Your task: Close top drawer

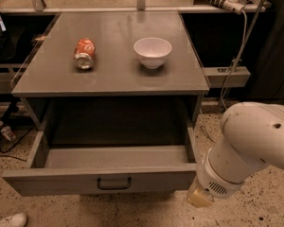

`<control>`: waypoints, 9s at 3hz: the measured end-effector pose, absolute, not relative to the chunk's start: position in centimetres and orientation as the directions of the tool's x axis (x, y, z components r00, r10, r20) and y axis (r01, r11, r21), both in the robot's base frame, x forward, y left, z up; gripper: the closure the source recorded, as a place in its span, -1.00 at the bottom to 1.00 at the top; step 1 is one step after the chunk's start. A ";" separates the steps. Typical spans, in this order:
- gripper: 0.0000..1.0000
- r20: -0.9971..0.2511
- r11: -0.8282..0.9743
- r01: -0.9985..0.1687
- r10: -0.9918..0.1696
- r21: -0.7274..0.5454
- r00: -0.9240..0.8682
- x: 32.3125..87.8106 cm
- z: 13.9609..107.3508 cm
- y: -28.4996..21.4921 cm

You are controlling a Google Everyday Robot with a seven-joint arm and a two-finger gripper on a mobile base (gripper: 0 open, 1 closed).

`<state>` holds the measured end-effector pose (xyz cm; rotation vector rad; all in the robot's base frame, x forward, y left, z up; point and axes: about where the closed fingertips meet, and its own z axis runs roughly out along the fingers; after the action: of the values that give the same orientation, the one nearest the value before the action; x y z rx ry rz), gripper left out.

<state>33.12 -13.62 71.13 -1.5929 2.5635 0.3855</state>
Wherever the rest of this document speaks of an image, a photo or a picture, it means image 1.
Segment yellow foam covered gripper finger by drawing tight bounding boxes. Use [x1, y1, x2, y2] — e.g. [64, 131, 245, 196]
[186, 178, 214, 208]

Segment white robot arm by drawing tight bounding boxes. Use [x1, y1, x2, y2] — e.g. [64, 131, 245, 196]
[186, 102, 284, 207]

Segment grey top drawer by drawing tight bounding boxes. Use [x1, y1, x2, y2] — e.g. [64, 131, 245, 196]
[3, 97, 196, 196]

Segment white sneaker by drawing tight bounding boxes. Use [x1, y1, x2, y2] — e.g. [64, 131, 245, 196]
[0, 213, 27, 227]

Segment white power strip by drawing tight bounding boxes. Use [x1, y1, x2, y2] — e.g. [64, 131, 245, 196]
[205, 0, 244, 14]

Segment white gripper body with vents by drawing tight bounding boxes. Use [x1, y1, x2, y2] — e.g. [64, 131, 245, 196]
[197, 153, 242, 199]

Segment black floor cable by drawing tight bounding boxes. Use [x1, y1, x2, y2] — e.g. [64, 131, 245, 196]
[0, 127, 34, 163]

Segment small plastic bottle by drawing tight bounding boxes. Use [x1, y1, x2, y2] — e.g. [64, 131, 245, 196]
[0, 120, 16, 142]

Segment orange soda can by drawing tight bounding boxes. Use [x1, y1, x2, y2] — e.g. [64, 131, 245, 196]
[74, 38, 96, 70]

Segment white power cable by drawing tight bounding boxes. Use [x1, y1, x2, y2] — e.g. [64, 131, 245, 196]
[200, 9, 249, 144]

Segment grey metal drawer cabinet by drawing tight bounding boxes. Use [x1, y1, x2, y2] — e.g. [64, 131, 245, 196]
[10, 10, 210, 129]

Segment white ceramic bowl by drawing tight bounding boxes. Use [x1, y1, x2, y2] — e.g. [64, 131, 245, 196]
[133, 37, 172, 69]

